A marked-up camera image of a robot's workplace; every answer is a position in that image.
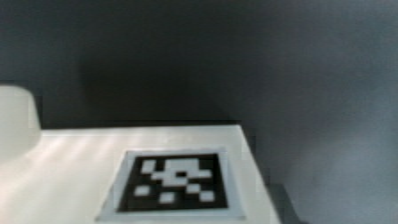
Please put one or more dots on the white front drawer tray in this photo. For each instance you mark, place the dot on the white front drawer tray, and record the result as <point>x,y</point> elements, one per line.
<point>155,175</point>

